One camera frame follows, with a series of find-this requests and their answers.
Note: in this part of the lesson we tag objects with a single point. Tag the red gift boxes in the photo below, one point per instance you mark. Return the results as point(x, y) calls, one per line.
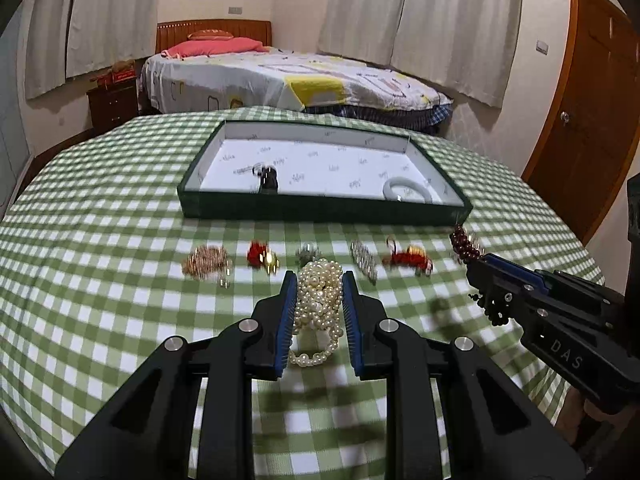
point(120, 75)

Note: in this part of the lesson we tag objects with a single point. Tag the green jewelry box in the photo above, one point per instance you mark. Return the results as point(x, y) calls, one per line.
point(300, 207)

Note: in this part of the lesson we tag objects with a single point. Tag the narrow white curtain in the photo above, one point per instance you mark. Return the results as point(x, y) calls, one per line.
point(360, 10)
point(47, 35)

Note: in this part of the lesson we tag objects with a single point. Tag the green checked tablecloth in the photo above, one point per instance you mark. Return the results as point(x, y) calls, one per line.
point(125, 185)

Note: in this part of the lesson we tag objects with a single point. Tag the dark bead charm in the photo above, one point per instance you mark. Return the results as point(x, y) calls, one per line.
point(270, 180)

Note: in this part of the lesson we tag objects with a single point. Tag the bed with printed sheet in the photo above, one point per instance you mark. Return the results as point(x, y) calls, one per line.
point(250, 77)

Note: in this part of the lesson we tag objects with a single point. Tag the gold pearl brooch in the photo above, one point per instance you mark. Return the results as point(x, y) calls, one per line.
point(202, 260)

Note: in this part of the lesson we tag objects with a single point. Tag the small red knot gold charm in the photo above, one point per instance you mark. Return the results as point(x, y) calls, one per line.
point(256, 252)

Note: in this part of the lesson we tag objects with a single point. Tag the silver crystal hair clip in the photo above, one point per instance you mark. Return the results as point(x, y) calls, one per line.
point(362, 257)

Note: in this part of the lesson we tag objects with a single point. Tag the long red knot gold charm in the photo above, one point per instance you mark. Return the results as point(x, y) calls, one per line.
point(402, 259)

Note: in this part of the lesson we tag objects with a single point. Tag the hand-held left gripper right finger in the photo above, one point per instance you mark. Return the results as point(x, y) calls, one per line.
point(350, 320)

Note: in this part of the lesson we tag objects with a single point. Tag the red pillow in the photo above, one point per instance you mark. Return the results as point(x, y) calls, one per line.
point(215, 47)

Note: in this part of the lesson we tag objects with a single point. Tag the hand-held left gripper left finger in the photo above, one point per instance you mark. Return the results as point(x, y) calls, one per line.
point(286, 320)

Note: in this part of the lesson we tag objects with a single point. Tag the white jade bangle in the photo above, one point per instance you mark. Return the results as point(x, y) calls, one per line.
point(405, 181)

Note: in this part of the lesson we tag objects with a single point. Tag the metal door knob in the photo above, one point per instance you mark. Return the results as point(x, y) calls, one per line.
point(565, 118)

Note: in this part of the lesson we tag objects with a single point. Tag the wooden headboard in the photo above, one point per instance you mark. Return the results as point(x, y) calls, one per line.
point(175, 35)

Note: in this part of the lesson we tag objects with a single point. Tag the wall light switch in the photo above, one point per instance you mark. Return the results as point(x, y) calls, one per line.
point(542, 47)

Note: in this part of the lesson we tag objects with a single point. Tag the blue plaid blanket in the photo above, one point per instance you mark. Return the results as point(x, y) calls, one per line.
point(400, 117)

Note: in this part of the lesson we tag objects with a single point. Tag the small grey brooch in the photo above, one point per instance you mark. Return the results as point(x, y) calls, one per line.
point(306, 252)

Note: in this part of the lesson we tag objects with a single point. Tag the brown wooden door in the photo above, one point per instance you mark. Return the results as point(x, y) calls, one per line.
point(590, 110)

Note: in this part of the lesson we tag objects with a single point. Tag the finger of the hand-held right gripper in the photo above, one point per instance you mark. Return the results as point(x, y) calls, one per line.
point(510, 266)
point(495, 281)

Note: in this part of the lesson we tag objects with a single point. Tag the wide white curtain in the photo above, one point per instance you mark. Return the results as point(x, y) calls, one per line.
point(460, 30)
point(115, 15)

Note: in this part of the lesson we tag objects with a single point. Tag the orange cushion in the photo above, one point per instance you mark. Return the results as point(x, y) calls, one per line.
point(210, 35)

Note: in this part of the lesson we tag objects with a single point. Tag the dark wooden nightstand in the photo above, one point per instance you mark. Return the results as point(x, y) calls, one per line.
point(112, 105)

